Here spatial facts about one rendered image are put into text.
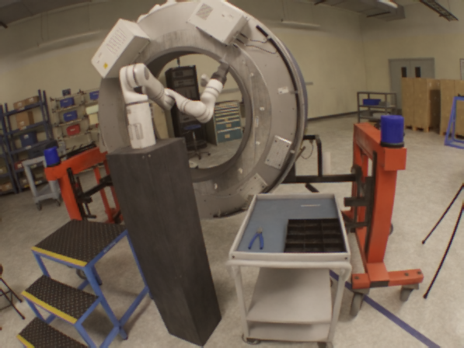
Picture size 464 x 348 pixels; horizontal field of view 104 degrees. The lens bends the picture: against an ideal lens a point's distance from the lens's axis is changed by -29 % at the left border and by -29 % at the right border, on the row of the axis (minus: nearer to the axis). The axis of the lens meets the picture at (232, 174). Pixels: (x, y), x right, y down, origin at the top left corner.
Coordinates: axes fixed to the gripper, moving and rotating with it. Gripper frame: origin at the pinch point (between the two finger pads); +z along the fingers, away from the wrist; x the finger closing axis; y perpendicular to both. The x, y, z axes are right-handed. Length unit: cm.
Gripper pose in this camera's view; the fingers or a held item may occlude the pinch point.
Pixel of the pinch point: (225, 56)
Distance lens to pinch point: 135.6
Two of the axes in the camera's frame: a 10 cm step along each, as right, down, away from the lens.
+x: 1.6, -2.0, -9.7
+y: 9.2, 4.0, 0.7
